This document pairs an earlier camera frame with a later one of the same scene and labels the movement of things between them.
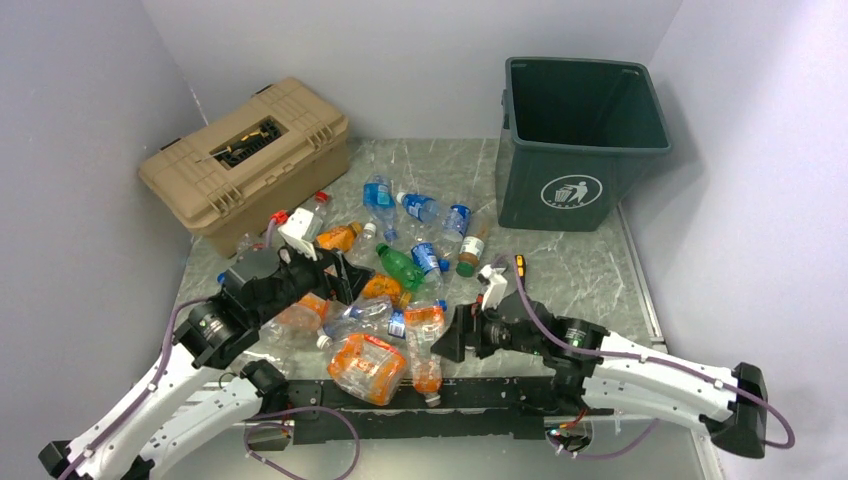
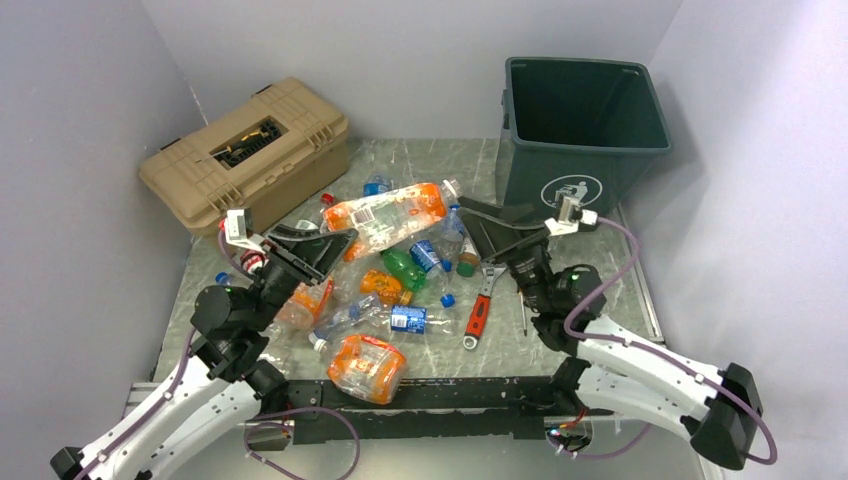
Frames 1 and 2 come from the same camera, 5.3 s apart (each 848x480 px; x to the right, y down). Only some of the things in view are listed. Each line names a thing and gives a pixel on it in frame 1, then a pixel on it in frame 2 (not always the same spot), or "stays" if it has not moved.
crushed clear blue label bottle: [363, 317] stays
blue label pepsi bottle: [426, 258] stays
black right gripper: [452, 343] -> [493, 238]
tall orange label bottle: [423, 326] -> [376, 214]
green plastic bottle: [401, 268] stays
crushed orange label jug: [366, 368] stays
